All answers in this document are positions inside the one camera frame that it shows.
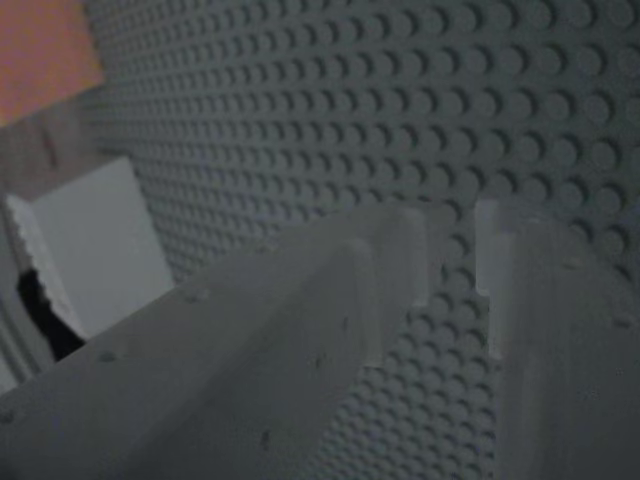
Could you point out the grey studded baseplate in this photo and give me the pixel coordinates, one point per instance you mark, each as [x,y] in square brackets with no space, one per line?
[350,110]

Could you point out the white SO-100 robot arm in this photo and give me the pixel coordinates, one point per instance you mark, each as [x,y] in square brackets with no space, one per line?
[100,245]

